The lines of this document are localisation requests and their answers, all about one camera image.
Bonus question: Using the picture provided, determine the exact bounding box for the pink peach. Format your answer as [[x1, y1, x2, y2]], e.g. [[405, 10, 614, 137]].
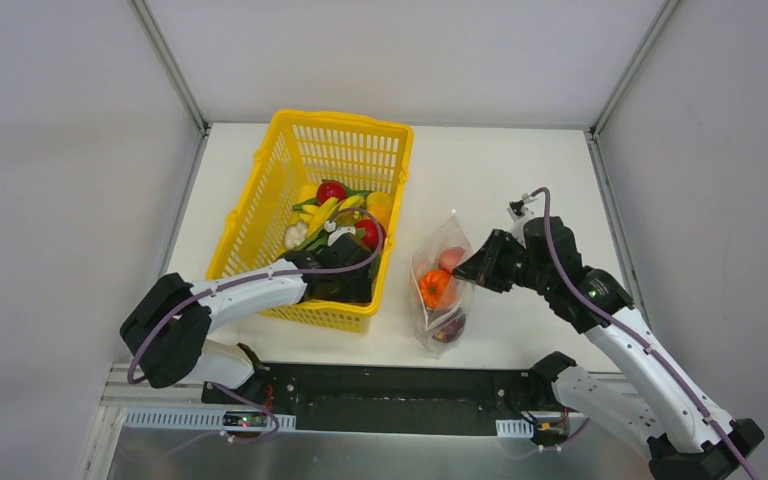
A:
[[438, 246, 466, 274]]

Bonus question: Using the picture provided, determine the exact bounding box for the clear zip top bag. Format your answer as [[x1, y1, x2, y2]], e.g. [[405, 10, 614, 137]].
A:
[[409, 212, 474, 358]]

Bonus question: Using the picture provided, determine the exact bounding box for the orange pumpkin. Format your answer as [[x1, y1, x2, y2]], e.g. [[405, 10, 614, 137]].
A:
[[418, 269, 456, 310]]

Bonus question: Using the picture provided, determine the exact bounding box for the dark maroon fruit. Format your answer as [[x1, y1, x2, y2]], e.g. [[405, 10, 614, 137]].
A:
[[432, 315, 466, 344]]

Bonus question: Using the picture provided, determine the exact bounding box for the yellow plastic basket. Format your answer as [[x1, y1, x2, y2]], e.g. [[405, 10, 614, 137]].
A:
[[206, 109, 414, 334]]

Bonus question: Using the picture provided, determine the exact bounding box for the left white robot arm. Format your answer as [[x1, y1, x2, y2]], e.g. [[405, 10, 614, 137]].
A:
[[119, 230, 384, 405]]

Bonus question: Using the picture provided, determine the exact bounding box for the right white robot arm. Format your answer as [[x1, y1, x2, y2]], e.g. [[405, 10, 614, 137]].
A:
[[453, 216, 764, 479]]

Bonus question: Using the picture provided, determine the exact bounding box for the yellow banana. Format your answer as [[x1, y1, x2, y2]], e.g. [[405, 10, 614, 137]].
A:
[[299, 195, 365, 236]]

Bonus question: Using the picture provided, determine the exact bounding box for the orange yellow fruit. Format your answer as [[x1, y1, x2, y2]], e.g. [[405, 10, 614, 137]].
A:
[[365, 191, 394, 227]]

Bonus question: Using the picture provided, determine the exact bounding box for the red tomato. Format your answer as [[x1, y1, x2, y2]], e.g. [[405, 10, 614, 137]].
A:
[[316, 180, 348, 205]]

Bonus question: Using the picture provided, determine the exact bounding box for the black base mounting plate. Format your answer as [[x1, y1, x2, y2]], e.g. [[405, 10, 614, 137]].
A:
[[201, 362, 563, 436]]

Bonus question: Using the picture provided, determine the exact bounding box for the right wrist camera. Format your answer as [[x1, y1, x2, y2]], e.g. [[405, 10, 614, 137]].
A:
[[507, 197, 535, 235]]

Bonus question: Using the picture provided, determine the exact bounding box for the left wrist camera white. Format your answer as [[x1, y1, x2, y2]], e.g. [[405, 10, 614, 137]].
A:
[[323, 221, 357, 246]]

